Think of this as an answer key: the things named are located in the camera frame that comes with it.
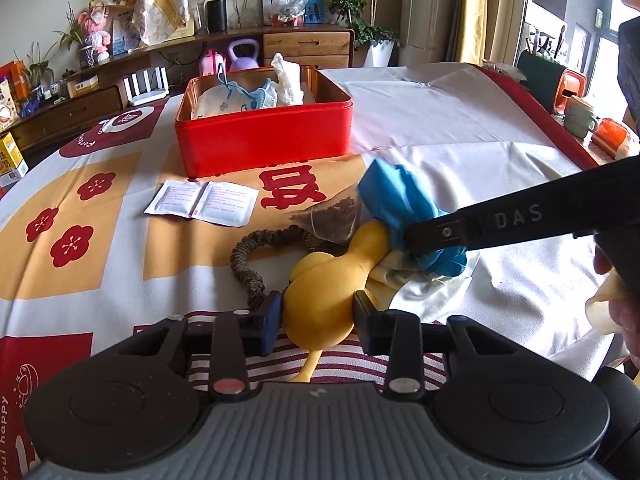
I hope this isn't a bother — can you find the floral cloth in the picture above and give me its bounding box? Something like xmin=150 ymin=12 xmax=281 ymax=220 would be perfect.
xmin=124 ymin=0 xmax=282 ymax=46

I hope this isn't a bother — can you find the clear pouch of dried herbs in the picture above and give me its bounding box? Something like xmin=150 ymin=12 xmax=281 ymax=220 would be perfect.
xmin=289 ymin=184 xmax=361 ymax=246

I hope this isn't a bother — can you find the purple kettlebell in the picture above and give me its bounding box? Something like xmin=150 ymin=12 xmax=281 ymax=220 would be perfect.
xmin=227 ymin=38 xmax=261 ymax=72

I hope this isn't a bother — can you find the white box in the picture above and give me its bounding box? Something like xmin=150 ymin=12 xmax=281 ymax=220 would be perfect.
xmin=67 ymin=74 xmax=100 ymax=99

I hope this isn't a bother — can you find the yellow carton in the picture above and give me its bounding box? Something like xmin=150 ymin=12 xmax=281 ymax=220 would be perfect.
xmin=0 ymin=132 xmax=29 ymax=181

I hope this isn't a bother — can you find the green storage box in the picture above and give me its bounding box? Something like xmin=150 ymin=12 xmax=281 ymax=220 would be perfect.
xmin=517 ymin=25 xmax=571 ymax=114

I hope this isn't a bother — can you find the black speaker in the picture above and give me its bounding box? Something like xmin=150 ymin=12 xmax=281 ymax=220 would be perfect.
xmin=206 ymin=0 xmax=228 ymax=34

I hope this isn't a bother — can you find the yellow rubber squeeze toy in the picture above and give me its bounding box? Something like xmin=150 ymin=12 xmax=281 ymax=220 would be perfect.
xmin=282 ymin=219 xmax=392 ymax=387

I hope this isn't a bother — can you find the white router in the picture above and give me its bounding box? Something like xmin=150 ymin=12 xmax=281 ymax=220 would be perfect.
xmin=123 ymin=67 xmax=171 ymax=107

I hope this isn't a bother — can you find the pink toy case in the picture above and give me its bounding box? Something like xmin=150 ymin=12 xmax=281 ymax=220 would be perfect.
xmin=198 ymin=49 xmax=226 ymax=77

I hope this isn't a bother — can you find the green cup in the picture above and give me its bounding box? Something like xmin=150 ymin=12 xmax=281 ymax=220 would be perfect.
xmin=564 ymin=95 xmax=601 ymax=140

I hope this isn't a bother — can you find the blue cloth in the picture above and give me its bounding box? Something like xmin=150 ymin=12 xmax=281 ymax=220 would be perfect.
xmin=357 ymin=157 xmax=469 ymax=279

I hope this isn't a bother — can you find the white lace glove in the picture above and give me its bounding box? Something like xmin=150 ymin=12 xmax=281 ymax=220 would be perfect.
xmin=271 ymin=52 xmax=305 ymax=107

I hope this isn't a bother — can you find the small potted plant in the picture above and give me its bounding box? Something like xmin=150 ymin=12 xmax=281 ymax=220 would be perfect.
xmin=14 ymin=42 xmax=56 ymax=101

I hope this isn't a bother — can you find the yellow curtain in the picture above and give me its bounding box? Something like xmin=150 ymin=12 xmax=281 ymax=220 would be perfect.
xmin=457 ymin=0 xmax=532 ymax=66

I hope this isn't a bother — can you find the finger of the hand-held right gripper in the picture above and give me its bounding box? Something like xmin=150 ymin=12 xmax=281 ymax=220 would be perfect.
xmin=402 ymin=155 xmax=640 ymax=256

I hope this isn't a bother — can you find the orange packet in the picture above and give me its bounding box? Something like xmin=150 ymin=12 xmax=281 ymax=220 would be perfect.
xmin=592 ymin=117 xmax=632 ymax=161

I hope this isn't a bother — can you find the red tin box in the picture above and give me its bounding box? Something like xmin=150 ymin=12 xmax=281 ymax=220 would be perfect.
xmin=174 ymin=64 xmax=354 ymax=179

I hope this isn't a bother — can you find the orange container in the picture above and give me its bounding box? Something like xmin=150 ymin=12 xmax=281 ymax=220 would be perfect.
xmin=554 ymin=68 xmax=587 ymax=116

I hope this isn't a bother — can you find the brown braided cord loop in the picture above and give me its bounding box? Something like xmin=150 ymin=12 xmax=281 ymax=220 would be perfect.
xmin=229 ymin=227 xmax=312 ymax=312

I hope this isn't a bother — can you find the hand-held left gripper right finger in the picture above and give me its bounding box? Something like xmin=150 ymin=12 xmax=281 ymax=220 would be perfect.
xmin=352 ymin=291 xmax=501 ymax=397

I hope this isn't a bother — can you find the white standing air conditioner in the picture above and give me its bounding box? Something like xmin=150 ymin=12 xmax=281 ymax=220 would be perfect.
xmin=399 ymin=0 xmax=464 ymax=66

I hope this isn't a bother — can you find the blue face mask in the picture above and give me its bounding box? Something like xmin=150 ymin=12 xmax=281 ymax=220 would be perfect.
xmin=217 ymin=67 xmax=279 ymax=111

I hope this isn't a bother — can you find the potted tree in white planter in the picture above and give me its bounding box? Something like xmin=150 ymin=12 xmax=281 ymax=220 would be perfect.
xmin=317 ymin=0 xmax=401 ymax=69

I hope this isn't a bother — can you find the white paired sachet packet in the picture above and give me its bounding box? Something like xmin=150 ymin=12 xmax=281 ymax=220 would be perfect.
xmin=143 ymin=179 xmax=260 ymax=226

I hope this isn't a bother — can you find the person's right hand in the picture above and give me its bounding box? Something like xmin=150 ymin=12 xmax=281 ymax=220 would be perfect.
xmin=594 ymin=251 xmax=640 ymax=366

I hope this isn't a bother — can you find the wooden TV cabinet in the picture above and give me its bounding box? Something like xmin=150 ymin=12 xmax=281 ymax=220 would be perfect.
xmin=0 ymin=27 xmax=356 ymax=157

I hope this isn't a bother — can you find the pink plush doll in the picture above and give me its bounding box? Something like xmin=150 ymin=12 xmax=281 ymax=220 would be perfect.
xmin=79 ymin=0 xmax=114 ymax=61

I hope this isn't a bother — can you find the blue printed pack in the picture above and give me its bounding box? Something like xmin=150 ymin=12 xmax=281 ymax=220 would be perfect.
xmin=303 ymin=0 xmax=329 ymax=25

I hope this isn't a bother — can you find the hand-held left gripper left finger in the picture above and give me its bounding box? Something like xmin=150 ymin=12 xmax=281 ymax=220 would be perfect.
xmin=135 ymin=291 xmax=284 ymax=401

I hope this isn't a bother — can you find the clear plastic bag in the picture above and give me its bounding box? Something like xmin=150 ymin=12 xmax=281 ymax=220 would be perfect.
xmin=269 ymin=0 xmax=307 ymax=29

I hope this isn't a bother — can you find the potted orchid plant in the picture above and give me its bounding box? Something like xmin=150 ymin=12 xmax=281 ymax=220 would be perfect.
xmin=53 ymin=2 xmax=96 ymax=69

